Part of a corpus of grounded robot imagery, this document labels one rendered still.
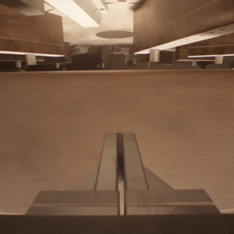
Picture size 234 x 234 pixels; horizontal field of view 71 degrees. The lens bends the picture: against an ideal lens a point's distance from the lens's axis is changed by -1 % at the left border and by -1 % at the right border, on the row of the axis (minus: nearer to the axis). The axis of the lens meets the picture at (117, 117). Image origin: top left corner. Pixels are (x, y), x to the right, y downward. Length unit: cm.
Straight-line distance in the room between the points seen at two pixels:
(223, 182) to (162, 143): 15
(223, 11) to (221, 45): 152
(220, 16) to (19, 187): 82
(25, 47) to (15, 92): 141
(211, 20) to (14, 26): 139
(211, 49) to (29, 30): 192
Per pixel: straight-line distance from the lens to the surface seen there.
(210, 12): 87
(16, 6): 85
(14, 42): 166
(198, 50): 234
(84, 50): 389
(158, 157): 29
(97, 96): 25
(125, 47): 404
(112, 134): 15
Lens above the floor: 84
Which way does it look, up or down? 16 degrees up
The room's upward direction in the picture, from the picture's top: 179 degrees clockwise
